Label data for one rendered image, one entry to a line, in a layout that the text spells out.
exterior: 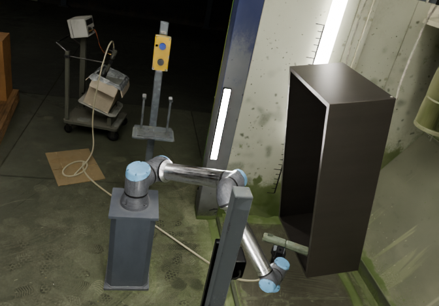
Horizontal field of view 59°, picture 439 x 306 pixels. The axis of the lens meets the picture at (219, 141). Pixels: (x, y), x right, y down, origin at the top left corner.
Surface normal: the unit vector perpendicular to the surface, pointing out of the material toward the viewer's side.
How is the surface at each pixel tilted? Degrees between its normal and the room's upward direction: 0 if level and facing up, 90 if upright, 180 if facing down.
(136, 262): 90
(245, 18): 90
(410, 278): 57
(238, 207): 90
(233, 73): 90
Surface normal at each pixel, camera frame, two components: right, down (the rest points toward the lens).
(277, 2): 0.15, 0.47
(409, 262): -0.72, -0.55
